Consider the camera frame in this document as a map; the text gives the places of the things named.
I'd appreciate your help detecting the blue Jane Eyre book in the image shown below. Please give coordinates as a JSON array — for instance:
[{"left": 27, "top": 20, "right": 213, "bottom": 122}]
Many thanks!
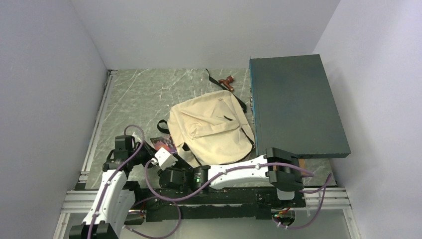
[{"left": 150, "top": 135, "right": 177, "bottom": 154}]

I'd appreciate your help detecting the beige canvas backpack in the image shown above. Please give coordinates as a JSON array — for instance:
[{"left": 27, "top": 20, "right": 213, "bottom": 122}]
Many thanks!
[{"left": 157, "top": 76, "right": 255, "bottom": 167}]

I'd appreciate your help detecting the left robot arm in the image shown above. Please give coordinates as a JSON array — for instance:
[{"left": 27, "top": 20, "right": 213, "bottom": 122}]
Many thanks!
[{"left": 69, "top": 135, "right": 157, "bottom": 239}]

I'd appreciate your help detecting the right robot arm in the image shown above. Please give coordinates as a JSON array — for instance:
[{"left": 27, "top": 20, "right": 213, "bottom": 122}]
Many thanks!
[{"left": 158, "top": 148, "right": 313, "bottom": 207}]

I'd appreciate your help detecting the brown T-shaped clip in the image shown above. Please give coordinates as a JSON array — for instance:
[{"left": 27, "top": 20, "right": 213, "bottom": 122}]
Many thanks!
[{"left": 218, "top": 75, "right": 234, "bottom": 92}]

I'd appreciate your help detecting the wooden board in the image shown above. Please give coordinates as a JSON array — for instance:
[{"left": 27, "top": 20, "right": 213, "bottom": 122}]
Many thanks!
[{"left": 299, "top": 159, "right": 306, "bottom": 169}]

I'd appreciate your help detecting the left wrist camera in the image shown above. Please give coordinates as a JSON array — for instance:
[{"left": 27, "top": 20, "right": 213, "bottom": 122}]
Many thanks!
[{"left": 132, "top": 132, "right": 143, "bottom": 143}]

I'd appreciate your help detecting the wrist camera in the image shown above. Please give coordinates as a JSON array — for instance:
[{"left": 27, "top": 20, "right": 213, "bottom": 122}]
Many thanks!
[
  {"left": 154, "top": 148, "right": 178, "bottom": 170},
  {"left": 132, "top": 132, "right": 143, "bottom": 143}
]

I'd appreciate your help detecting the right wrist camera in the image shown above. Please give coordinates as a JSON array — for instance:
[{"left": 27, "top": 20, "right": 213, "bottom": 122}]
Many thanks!
[{"left": 154, "top": 148, "right": 178, "bottom": 170}]

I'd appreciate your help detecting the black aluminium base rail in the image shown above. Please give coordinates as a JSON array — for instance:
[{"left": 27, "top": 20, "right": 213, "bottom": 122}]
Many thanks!
[{"left": 61, "top": 187, "right": 352, "bottom": 222}]

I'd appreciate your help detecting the dark network switch box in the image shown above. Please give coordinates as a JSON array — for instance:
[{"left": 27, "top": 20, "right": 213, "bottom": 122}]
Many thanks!
[{"left": 249, "top": 54, "right": 351, "bottom": 159}]

